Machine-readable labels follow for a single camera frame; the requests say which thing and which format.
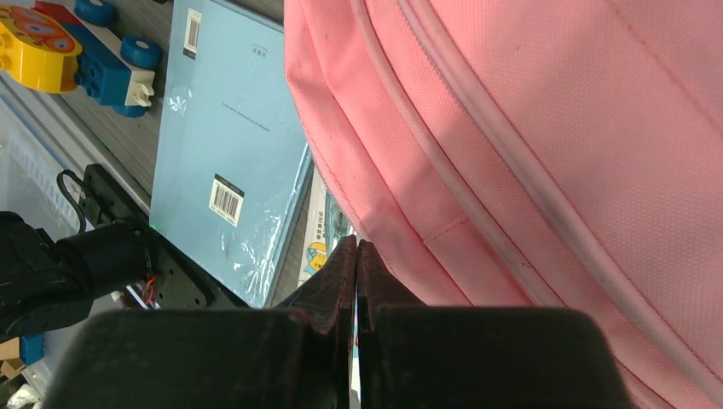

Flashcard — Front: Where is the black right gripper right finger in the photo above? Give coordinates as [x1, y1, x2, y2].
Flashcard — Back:
[356, 240, 633, 408]

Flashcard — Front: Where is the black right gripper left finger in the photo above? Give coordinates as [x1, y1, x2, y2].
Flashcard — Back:
[43, 235, 357, 408]

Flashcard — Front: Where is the light blue notebook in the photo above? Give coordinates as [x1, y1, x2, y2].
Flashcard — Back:
[150, 1, 313, 308]

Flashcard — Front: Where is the pink student backpack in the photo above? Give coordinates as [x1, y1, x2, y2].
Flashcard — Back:
[284, 1, 722, 408]

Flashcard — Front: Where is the packaged blue correction tape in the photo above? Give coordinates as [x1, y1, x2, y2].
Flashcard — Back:
[298, 168, 356, 287]

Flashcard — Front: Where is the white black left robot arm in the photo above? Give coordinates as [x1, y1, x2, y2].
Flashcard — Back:
[1, 211, 158, 342]

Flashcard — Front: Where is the yellow blue toy car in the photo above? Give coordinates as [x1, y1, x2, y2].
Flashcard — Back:
[1, 1, 163, 118]

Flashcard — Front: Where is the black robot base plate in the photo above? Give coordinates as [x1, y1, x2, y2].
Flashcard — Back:
[57, 164, 246, 309]

